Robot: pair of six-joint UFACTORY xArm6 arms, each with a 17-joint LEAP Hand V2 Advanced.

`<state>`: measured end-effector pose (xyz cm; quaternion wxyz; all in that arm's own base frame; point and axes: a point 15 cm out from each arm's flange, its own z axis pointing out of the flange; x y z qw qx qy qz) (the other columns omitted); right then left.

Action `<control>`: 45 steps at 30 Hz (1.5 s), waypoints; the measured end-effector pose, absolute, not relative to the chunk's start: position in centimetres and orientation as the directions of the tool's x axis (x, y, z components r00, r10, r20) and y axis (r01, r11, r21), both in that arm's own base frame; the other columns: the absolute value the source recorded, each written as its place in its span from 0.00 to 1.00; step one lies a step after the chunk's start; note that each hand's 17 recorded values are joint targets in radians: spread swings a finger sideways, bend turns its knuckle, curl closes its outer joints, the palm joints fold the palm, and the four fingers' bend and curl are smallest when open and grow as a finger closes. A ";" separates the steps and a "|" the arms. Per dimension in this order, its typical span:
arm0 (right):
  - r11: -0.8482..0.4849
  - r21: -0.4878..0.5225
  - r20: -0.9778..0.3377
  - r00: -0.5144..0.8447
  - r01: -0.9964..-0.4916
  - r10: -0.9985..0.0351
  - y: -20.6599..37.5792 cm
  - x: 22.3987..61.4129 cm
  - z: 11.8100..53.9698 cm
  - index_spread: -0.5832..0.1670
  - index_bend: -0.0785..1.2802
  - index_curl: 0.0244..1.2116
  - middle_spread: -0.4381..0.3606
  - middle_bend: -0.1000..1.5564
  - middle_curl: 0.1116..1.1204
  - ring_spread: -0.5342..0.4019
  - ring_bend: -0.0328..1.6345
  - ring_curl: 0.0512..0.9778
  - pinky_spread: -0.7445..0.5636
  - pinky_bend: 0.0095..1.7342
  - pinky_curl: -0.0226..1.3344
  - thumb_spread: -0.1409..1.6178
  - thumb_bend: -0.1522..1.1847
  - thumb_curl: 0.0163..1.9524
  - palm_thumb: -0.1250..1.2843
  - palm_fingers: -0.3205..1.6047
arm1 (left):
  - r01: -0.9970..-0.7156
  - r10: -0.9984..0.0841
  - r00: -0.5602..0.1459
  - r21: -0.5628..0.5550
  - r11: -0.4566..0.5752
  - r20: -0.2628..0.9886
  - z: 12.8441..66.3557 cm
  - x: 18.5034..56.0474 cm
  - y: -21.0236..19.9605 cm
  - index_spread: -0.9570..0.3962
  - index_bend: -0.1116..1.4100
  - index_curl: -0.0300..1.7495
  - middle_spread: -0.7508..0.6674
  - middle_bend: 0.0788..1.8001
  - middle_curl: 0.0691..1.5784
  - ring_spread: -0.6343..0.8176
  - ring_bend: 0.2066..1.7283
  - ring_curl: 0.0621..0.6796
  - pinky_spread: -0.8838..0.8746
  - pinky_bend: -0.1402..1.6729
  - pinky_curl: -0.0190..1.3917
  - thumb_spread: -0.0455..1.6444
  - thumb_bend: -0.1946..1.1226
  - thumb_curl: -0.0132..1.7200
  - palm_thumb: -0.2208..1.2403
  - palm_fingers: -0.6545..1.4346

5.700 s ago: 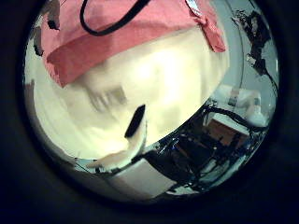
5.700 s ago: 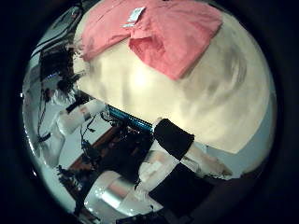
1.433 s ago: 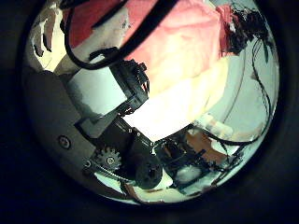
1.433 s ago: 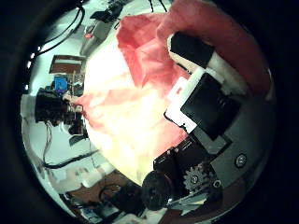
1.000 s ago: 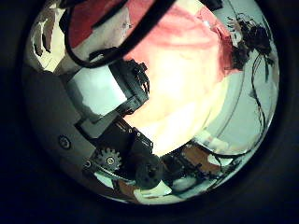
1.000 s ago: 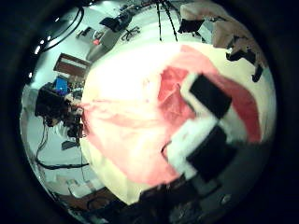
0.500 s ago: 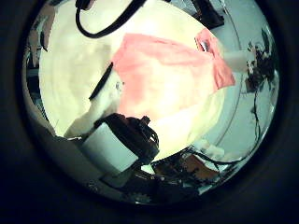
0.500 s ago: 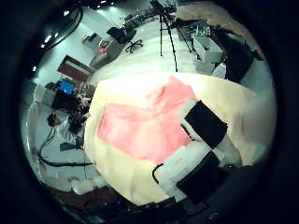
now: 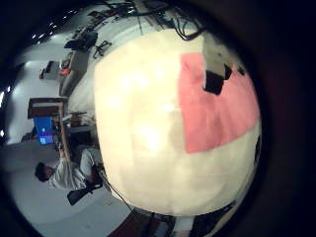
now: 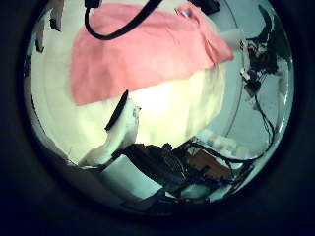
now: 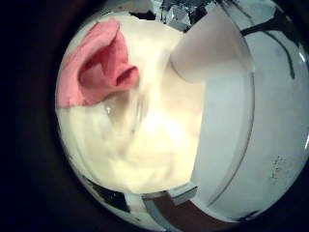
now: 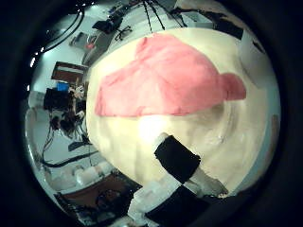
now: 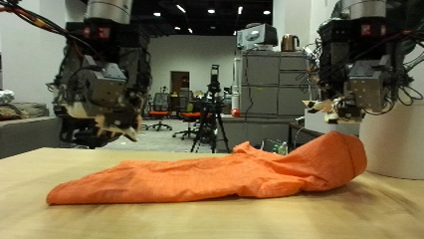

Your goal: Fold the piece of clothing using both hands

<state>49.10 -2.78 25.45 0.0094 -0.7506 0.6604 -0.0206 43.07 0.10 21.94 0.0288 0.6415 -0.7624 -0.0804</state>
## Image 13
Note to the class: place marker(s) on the black office chair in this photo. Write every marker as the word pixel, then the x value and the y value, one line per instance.
pixel 81 132

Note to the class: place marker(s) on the low grey cabinet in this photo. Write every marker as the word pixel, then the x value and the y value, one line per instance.
pixel 254 132

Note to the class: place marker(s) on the black camera tripod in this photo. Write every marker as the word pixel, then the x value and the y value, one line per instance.
pixel 213 109

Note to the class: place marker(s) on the green plastic bottle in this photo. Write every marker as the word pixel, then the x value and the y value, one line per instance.
pixel 282 148

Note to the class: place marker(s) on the copper electric kettle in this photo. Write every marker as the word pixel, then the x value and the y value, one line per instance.
pixel 289 43

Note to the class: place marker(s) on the white round plant pot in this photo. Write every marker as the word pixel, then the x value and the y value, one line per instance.
pixel 393 142

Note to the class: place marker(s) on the brown door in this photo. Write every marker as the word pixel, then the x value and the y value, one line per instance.
pixel 179 81

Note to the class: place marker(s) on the orange button shirt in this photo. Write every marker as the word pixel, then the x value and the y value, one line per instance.
pixel 221 176

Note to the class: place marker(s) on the white cardboard box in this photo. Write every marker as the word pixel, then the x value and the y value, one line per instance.
pixel 314 124

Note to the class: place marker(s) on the brown crumpled blanket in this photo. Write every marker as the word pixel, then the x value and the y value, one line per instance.
pixel 22 110

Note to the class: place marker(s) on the white power strip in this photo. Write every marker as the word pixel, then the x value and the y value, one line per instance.
pixel 311 54

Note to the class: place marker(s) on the grey box appliance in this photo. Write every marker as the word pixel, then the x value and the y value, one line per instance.
pixel 258 35

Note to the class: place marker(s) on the small red round object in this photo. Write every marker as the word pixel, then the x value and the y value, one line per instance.
pixel 236 113

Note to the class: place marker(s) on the orange seat office chair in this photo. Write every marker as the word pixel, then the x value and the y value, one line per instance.
pixel 189 116
pixel 159 113

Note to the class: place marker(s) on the grey sofa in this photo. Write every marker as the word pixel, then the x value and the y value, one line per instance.
pixel 27 136

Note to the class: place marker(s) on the crumpled silver foil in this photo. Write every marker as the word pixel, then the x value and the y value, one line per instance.
pixel 6 97

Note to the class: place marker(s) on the dark side table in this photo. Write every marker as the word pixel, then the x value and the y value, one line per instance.
pixel 302 134

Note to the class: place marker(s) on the tall grey filing cabinet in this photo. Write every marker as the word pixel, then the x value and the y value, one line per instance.
pixel 278 86

